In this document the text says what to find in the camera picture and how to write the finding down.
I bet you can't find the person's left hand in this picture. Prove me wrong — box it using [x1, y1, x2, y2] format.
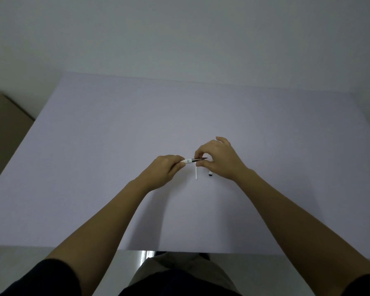
[132, 155, 186, 193]

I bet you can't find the person's right hand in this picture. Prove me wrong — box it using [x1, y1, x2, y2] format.
[194, 137, 251, 182]

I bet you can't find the person's left forearm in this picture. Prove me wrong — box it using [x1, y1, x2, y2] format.
[45, 179, 151, 296]

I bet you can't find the person's right forearm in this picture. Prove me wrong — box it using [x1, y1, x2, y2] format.
[234, 169, 370, 296]

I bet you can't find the lavender table cover sheet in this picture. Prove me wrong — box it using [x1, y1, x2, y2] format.
[0, 72, 370, 259]

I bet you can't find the person's dark shirt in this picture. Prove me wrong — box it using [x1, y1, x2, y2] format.
[118, 269, 243, 296]

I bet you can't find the person's dark left sleeve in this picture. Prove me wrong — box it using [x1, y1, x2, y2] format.
[0, 258, 82, 296]

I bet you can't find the person's dark sleeve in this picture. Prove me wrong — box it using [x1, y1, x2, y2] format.
[340, 273, 370, 296]
[0, 258, 82, 296]

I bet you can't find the beige cabinet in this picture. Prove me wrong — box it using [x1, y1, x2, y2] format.
[0, 89, 35, 193]

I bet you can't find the person's dark right sleeve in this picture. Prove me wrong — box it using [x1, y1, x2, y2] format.
[340, 273, 370, 296]

